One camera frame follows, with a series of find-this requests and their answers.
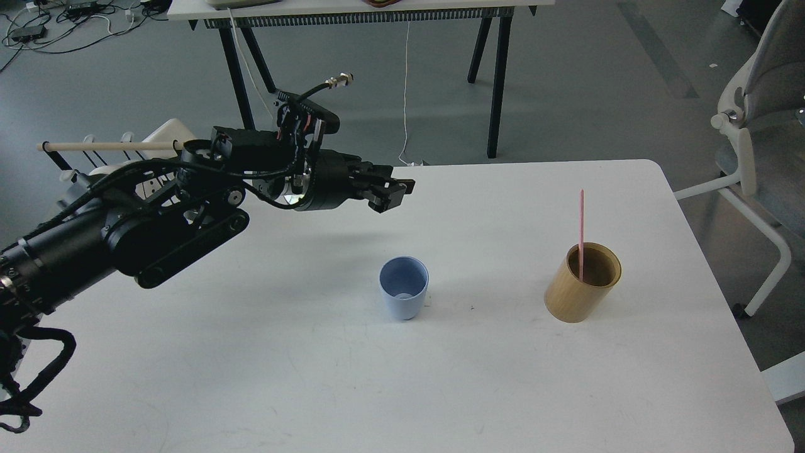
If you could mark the blue plastic cup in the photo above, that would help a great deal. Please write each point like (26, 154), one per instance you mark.
(403, 283)

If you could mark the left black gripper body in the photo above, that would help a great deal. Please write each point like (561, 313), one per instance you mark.
(335, 178)

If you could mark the white office chair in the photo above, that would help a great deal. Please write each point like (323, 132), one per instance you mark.
(760, 112)

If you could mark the background table black legs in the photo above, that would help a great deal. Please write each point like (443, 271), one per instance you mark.
(262, 44)

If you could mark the black wire cup rack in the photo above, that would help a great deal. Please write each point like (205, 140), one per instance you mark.
(68, 173)

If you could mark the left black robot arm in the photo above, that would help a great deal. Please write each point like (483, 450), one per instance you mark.
(151, 219)

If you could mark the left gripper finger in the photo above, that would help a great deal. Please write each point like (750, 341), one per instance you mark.
(385, 189)
(367, 172)

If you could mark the bamboo cylinder holder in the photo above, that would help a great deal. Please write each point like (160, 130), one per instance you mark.
(585, 277)

